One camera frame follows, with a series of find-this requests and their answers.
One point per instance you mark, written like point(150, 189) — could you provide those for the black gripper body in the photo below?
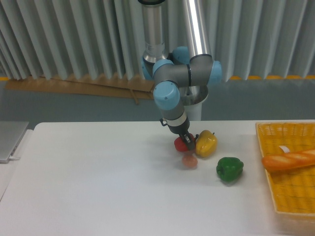
point(179, 129)

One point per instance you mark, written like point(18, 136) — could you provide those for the red bell pepper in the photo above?
point(181, 146)

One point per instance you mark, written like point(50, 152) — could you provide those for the yellow bell pepper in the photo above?
point(206, 144)

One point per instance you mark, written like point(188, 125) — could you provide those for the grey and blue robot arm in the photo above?
point(171, 74)

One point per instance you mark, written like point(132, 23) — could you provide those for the yellow woven basket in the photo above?
point(292, 191)

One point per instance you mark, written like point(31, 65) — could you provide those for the brown egg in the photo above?
point(190, 162)

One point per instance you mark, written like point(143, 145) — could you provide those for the green bell pepper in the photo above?
point(229, 169)

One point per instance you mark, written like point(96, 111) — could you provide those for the brown cardboard sheet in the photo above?
point(135, 88)

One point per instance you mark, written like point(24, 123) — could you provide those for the white paper tag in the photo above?
point(284, 149)

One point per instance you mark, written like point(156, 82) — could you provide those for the baguette bread loaf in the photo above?
point(289, 160)

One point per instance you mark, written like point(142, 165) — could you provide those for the silver laptop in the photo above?
point(11, 133)

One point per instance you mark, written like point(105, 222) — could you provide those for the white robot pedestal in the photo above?
point(192, 98)

